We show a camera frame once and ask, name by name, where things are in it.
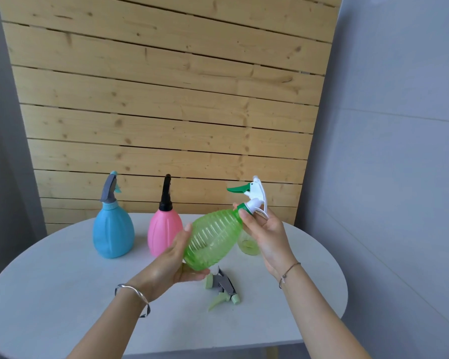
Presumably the person's left hand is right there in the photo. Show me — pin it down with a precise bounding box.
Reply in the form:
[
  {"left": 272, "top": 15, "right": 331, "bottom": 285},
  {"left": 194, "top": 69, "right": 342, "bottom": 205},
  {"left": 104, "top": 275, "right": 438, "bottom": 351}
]
[{"left": 127, "top": 223, "right": 211, "bottom": 304}]

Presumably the person's right hand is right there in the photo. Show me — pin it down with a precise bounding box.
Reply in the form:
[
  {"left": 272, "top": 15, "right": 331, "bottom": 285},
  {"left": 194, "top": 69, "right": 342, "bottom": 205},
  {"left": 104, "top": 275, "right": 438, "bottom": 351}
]
[{"left": 232, "top": 204, "right": 300, "bottom": 283}]

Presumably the pale yellow-green clear bottle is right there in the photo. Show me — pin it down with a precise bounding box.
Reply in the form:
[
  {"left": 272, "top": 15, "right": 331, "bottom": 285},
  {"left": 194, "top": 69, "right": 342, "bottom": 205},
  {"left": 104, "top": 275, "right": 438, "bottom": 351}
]
[{"left": 237, "top": 229, "right": 261, "bottom": 257}]

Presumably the pink plastic bottle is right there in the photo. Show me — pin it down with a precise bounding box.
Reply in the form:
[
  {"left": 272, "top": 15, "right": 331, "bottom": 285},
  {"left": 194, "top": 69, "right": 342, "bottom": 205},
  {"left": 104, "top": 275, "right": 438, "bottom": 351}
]
[{"left": 147, "top": 209, "right": 184, "bottom": 258}]

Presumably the white green sprayer head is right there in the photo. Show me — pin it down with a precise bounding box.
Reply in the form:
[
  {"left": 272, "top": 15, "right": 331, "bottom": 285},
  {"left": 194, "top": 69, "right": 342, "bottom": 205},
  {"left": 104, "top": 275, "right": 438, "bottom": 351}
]
[{"left": 226, "top": 176, "right": 269, "bottom": 221}]

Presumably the green ribbed clear bottle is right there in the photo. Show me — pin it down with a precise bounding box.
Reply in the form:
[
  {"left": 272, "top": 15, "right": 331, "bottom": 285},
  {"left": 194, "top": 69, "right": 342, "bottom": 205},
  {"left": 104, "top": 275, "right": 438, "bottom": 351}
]
[{"left": 182, "top": 207, "right": 244, "bottom": 272}]

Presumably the blue plastic bottle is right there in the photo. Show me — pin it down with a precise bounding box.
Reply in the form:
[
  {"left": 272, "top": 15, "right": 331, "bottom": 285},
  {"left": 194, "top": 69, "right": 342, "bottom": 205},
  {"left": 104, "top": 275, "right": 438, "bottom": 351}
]
[{"left": 92, "top": 200, "right": 136, "bottom": 259}]

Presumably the grey pale-green sprayer head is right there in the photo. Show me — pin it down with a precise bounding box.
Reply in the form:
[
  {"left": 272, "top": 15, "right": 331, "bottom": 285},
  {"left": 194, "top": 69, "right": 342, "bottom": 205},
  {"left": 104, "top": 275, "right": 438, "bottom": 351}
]
[{"left": 205, "top": 266, "right": 241, "bottom": 313}]

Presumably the black sprayer head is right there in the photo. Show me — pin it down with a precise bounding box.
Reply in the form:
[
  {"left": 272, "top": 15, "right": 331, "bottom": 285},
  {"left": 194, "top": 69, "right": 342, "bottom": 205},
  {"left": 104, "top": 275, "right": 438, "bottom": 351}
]
[{"left": 158, "top": 174, "right": 174, "bottom": 212}]

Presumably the blue grey sprayer head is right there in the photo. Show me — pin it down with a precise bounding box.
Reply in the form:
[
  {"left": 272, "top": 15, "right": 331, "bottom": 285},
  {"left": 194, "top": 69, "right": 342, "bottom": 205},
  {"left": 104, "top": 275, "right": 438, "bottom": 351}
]
[{"left": 100, "top": 171, "right": 122, "bottom": 204}]

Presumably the person's right forearm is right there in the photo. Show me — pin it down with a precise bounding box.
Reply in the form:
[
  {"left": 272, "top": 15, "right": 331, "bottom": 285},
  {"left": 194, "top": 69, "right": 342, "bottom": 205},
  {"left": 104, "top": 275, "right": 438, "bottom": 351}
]
[{"left": 279, "top": 263, "right": 371, "bottom": 359}]

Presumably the wooden slat panel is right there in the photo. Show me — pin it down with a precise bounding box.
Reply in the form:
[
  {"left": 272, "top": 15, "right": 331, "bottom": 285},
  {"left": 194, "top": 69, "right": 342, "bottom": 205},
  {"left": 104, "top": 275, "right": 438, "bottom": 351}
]
[{"left": 0, "top": 0, "right": 344, "bottom": 236}]

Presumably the thin cord bracelet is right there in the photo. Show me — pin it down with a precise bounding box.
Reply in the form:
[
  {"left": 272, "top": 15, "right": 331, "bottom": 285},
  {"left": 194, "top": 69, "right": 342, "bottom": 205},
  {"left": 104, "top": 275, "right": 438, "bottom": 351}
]
[{"left": 278, "top": 262, "right": 302, "bottom": 290}]

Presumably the silver bangle bracelet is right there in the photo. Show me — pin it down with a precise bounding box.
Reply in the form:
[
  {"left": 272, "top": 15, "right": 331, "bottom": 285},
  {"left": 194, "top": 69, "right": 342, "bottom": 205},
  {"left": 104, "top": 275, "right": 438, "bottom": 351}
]
[{"left": 114, "top": 283, "right": 151, "bottom": 319}]

